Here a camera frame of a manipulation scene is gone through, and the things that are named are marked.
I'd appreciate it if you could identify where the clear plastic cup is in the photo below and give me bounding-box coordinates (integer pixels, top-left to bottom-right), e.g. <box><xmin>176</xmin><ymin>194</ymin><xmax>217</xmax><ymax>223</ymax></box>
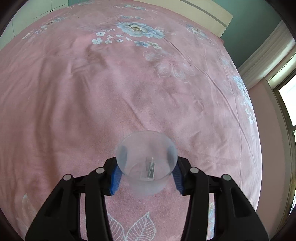
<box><xmin>116</xmin><ymin>131</ymin><xmax>178</xmax><ymax>196</ymax></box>

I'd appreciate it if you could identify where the pink floral bed sheet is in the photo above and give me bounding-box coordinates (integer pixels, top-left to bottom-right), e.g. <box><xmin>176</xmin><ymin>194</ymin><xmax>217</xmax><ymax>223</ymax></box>
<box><xmin>1</xmin><ymin>1</ymin><xmax>262</xmax><ymax>237</ymax></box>

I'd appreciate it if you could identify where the white curtain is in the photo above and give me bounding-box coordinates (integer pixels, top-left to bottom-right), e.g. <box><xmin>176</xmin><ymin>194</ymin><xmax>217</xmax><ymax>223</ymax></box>
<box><xmin>238</xmin><ymin>21</ymin><xmax>295</xmax><ymax>89</ymax></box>

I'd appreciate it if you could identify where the cream wooden headboard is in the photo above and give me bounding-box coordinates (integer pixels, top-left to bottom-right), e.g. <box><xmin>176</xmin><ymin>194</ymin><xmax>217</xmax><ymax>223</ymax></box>
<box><xmin>131</xmin><ymin>0</ymin><xmax>233</xmax><ymax>37</ymax></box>

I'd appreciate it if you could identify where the white wardrobe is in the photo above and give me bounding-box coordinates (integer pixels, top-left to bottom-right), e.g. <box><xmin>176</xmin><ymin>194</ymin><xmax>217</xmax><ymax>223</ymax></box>
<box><xmin>1</xmin><ymin>0</ymin><xmax>69</xmax><ymax>49</ymax></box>

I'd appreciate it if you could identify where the window with frame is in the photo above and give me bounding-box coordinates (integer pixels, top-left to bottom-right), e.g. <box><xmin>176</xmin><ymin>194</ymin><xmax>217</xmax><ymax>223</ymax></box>
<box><xmin>267</xmin><ymin>67</ymin><xmax>296</xmax><ymax>218</ymax></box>

